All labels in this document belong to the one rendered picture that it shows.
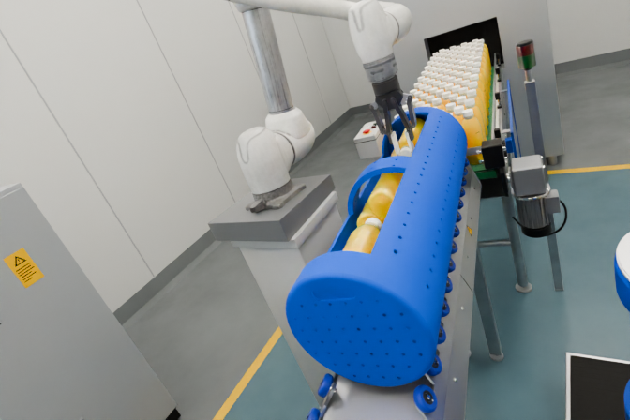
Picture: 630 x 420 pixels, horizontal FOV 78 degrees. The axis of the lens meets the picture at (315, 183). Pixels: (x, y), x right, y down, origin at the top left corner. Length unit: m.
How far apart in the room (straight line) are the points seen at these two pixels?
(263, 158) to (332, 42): 5.09
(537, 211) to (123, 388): 2.00
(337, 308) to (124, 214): 2.97
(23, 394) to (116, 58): 2.58
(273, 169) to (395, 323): 0.83
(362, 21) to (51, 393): 1.85
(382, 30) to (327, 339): 0.77
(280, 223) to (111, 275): 2.41
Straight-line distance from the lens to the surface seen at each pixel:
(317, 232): 1.45
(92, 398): 2.20
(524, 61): 1.82
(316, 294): 0.73
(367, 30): 1.11
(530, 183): 1.71
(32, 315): 2.01
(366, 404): 0.89
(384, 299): 0.68
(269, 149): 1.39
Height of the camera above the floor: 1.62
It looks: 22 degrees down
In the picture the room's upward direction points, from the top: 21 degrees counter-clockwise
